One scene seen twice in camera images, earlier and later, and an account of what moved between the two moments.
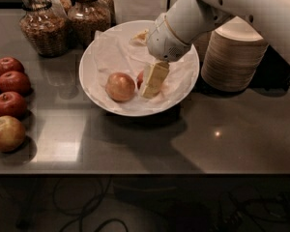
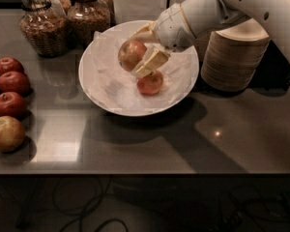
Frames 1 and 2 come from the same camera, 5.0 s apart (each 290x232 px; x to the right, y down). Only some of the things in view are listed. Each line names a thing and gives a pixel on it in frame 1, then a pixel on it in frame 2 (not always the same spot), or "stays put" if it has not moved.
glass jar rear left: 60,3 stays put
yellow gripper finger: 155,79 → 157,60
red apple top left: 8,64 stays put
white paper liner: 108,54 stays put
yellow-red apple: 120,86 → 130,54
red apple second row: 14,81 stays put
